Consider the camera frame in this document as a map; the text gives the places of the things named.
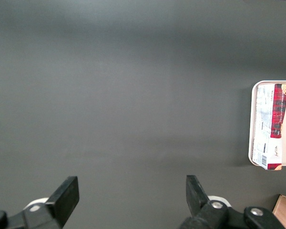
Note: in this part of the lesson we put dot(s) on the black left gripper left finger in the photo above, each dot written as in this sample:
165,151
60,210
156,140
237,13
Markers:
64,200

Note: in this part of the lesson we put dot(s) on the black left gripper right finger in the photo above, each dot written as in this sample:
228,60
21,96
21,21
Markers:
197,202

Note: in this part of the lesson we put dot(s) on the red tartan cookie box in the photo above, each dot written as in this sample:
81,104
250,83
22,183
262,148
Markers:
278,112

